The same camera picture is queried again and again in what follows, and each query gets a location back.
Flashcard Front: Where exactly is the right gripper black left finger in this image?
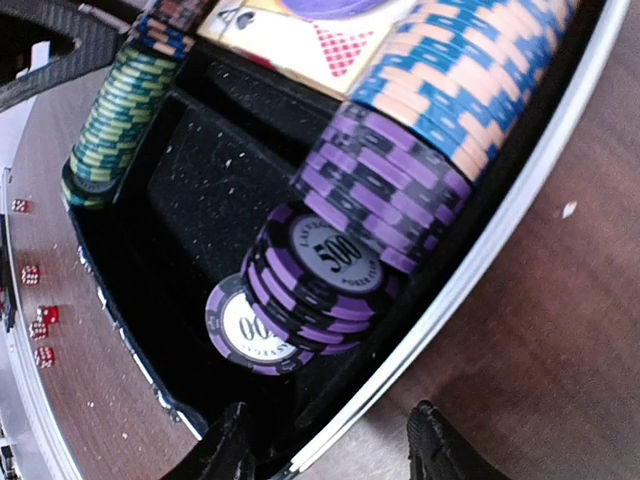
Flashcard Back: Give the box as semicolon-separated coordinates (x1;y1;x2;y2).
164;401;257;480

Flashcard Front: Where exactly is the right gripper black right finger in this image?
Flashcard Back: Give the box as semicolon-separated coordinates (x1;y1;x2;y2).
406;400;509;480

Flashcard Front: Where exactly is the purple black chip stack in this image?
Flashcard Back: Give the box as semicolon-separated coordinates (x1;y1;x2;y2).
206;102;479;376

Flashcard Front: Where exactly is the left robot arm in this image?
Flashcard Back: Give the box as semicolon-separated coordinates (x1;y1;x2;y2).
1;0;146;111

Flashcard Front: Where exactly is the red die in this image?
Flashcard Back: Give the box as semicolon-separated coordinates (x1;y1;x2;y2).
20;265;40;285
34;346;56;369
11;198;31;213
36;305;60;325
28;321;49;341

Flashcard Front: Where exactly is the aluminium poker case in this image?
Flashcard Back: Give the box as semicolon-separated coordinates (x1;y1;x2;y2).
69;1;629;479

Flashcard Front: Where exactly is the blue peach chip stack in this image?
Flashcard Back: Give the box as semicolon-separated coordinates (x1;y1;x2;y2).
350;1;579;182

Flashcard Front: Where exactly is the green yellow chip stack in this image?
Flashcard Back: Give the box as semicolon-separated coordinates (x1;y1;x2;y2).
61;44;179;209

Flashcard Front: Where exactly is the playing card deck box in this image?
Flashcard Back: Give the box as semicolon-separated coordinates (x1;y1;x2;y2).
197;0;415;99

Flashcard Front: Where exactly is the brown black chip stack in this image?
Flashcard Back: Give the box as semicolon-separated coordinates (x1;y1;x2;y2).
148;0;219;34

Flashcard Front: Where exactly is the purple small blind button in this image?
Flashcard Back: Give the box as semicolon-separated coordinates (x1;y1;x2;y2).
281;0;378;20

